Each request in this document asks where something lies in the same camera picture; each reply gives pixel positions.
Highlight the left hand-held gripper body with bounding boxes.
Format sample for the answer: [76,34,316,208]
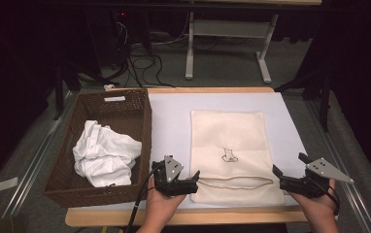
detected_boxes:
[152,154,193,198]

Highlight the person's right hand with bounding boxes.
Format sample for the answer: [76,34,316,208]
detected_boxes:
[288,180,339,225]

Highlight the black floor cables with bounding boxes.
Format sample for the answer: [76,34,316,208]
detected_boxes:
[109,13,176,89]

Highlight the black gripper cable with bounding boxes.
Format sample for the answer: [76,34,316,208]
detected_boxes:
[316,179,341,216]
[123,161,164,233]

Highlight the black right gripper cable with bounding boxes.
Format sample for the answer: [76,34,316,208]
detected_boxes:
[316,179,341,216]

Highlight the wooden table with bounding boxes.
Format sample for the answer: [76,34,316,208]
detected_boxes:
[65,86,310,227]

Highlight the black stand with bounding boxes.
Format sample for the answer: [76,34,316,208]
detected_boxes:
[274,62,334,132]
[52,61,110,121]

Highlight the white tape strip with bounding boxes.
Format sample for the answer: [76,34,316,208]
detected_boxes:
[0,177,19,194]

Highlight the brown woven basket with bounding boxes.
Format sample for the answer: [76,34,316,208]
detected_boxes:
[42,87,153,209]

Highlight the white metal desk frame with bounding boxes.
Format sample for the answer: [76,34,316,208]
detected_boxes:
[185,11,281,84]

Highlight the person's left hand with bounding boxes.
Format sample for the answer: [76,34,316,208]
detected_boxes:
[144,176,186,227]

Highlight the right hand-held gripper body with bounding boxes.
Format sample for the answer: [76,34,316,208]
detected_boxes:
[280,157,354,199]

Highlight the white label on basket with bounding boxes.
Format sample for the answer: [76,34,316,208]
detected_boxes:
[103,95,127,103]

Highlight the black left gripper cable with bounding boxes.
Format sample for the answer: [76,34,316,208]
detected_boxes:
[123,161,164,233]

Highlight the metal floor rail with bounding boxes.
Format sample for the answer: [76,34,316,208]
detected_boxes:
[303,99,371,233]
[1,90,78,218]

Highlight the beige drawstring laundry bag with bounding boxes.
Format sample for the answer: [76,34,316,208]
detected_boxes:
[189,110,287,207]

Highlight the white table mat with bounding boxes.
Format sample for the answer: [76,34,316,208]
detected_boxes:
[71,91,308,211]

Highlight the white shirt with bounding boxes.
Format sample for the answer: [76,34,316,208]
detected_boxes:
[72,119,143,188]

